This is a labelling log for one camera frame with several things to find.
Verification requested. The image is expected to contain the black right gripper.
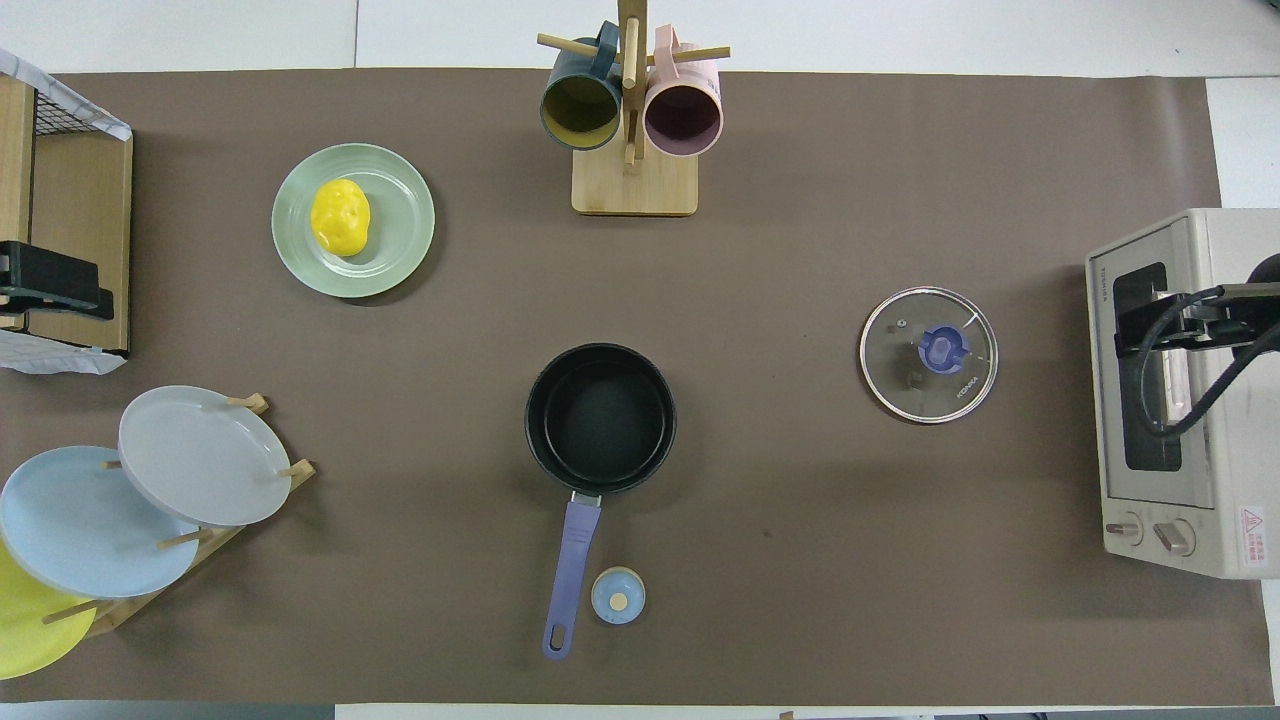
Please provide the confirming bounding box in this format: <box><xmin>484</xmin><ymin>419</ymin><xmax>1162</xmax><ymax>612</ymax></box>
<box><xmin>1115</xmin><ymin>285</ymin><xmax>1251</xmax><ymax>356</ymax></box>

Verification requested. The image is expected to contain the glass lid with purple knob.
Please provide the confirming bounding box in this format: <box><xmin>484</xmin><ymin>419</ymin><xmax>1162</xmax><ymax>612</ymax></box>
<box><xmin>859</xmin><ymin>286</ymin><xmax>1000</xmax><ymax>425</ymax></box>

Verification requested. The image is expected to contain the grey plate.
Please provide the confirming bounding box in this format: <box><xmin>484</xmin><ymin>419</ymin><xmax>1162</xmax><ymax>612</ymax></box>
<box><xmin>118</xmin><ymin>385</ymin><xmax>294</xmax><ymax>528</ymax></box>

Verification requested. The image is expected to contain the light blue plate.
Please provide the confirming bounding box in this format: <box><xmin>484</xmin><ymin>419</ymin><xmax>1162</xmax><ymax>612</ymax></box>
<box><xmin>0</xmin><ymin>445</ymin><xmax>201</xmax><ymax>601</ymax></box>

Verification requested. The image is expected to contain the wooden plate rack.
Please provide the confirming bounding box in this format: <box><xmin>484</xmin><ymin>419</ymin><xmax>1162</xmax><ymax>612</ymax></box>
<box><xmin>42</xmin><ymin>393</ymin><xmax>317</xmax><ymax>639</ymax></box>

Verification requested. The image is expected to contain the yellow plate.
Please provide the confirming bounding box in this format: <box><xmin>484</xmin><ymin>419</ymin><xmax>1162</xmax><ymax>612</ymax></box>
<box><xmin>0</xmin><ymin>540</ymin><xmax>99</xmax><ymax>681</ymax></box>

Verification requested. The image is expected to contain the mint green plate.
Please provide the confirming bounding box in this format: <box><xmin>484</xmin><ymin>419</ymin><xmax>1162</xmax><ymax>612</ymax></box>
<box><xmin>271</xmin><ymin>143</ymin><xmax>437</xmax><ymax>299</ymax></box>

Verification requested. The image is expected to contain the white checked cloth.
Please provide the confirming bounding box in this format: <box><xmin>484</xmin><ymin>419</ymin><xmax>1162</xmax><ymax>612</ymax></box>
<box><xmin>0</xmin><ymin>48</ymin><xmax>133</xmax><ymax>142</ymax></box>

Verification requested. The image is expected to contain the beige toaster oven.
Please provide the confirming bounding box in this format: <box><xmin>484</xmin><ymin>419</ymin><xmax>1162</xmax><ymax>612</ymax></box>
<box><xmin>1085</xmin><ymin>208</ymin><xmax>1280</xmax><ymax>581</ymax></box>

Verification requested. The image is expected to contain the brown table mat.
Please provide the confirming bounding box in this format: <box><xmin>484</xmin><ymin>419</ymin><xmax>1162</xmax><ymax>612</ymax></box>
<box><xmin>0</xmin><ymin>68</ymin><xmax>1273</xmax><ymax>706</ymax></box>

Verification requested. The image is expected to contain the pink mug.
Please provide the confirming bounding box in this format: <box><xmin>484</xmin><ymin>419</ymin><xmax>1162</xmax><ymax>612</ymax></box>
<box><xmin>643</xmin><ymin>25</ymin><xmax>724</xmax><ymax>158</ymax></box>

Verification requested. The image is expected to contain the wooden mug tree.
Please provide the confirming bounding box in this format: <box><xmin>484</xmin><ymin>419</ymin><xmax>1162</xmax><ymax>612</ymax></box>
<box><xmin>537</xmin><ymin>0</ymin><xmax>731</xmax><ymax>217</ymax></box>

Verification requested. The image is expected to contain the dark teal mug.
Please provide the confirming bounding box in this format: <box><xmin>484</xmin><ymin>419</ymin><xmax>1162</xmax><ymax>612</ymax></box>
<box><xmin>540</xmin><ymin>22</ymin><xmax>623</xmax><ymax>151</ymax></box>

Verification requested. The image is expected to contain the wooden wire shelf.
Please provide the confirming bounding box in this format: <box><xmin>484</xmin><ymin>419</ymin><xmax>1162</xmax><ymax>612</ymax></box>
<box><xmin>0</xmin><ymin>75</ymin><xmax>134</xmax><ymax>353</ymax></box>

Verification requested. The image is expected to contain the black wire basket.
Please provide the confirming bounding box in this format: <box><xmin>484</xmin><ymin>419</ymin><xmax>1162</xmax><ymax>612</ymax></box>
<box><xmin>33</xmin><ymin>83</ymin><xmax>131</xmax><ymax>138</ymax></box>

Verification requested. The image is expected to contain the dark pot with purple handle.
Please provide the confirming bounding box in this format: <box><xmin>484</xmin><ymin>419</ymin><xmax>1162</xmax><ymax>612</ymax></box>
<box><xmin>524</xmin><ymin>343</ymin><xmax>678</xmax><ymax>661</ymax></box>

